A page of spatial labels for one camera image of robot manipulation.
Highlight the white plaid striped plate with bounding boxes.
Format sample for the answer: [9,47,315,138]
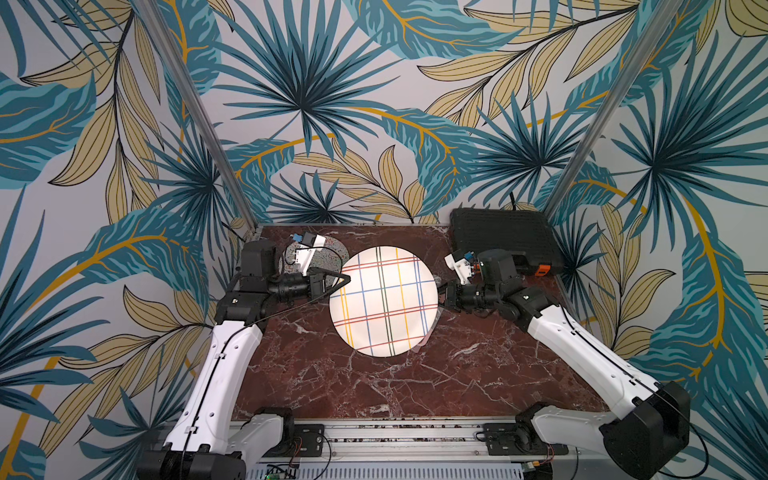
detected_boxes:
[329,246,438,358]

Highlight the colourful squiggle pattern plate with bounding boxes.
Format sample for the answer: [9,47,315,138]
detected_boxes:
[279,234,350,273]

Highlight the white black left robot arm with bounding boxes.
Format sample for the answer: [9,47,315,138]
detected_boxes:
[137,232,350,479]

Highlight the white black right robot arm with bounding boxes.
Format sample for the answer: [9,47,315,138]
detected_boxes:
[443,249,691,479]

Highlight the black plastic tool case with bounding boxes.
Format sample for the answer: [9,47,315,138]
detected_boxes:
[449,208,565,277]

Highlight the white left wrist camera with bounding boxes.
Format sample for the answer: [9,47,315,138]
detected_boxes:
[293,232,326,276]

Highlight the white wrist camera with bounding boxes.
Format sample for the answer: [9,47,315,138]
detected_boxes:
[293,232,326,276]
[444,251,477,285]

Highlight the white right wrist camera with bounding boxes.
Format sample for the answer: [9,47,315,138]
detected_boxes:
[444,251,477,285]

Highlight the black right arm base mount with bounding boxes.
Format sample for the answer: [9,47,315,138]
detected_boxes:
[475,423,569,460]

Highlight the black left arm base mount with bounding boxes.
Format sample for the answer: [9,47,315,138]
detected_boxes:
[257,423,325,458]

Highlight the aluminium corner post left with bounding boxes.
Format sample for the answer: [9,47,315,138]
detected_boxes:
[134,0,259,239]

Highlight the aluminium corner post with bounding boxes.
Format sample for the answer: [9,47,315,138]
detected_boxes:
[134,0,259,239]
[544,1,685,219]

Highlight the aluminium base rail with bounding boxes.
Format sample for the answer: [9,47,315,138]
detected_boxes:
[246,417,627,479]

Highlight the aluminium corner post right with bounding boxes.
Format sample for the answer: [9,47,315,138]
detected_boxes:
[544,1,685,219]

